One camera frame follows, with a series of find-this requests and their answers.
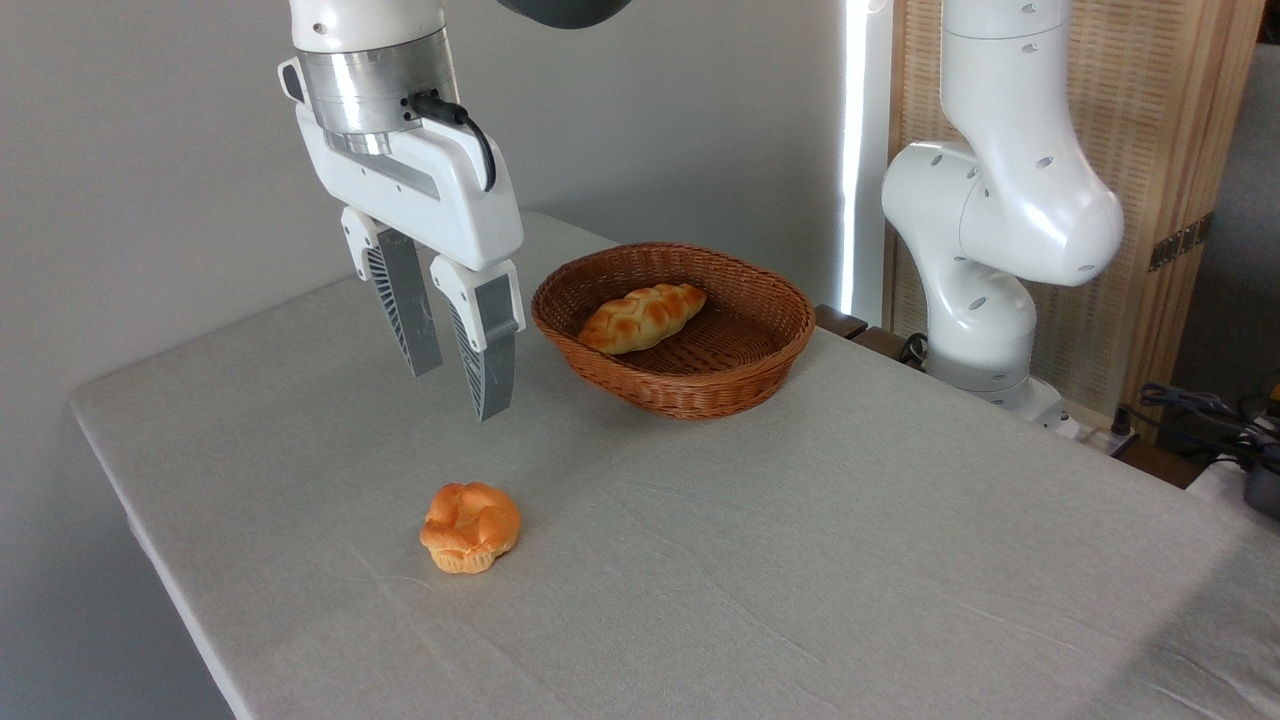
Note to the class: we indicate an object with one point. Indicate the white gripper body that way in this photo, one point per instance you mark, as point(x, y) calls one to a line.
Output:
point(455, 205)

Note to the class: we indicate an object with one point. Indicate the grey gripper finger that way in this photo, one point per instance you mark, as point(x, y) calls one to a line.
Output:
point(405, 300)
point(490, 350)

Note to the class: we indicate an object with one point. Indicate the round bread bun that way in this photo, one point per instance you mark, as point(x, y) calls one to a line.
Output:
point(470, 525)

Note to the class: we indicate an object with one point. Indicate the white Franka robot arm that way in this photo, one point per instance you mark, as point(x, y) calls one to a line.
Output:
point(1000, 200)

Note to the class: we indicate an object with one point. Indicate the braided bread loaf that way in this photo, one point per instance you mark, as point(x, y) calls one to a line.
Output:
point(640, 315)

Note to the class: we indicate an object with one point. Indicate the brown wicker basket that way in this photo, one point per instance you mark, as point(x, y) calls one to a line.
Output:
point(700, 390)

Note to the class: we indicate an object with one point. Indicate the grey tablecloth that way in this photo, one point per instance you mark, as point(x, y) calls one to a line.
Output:
point(700, 560)

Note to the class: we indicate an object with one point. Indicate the dark wooden bench edge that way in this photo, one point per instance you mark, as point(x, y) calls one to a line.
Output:
point(860, 332)

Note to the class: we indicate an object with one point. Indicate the black screen hinge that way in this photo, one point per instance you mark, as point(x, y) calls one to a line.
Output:
point(1180, 242)

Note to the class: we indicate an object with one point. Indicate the wooden folding screen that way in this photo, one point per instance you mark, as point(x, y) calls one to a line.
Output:
point(1160, 110)

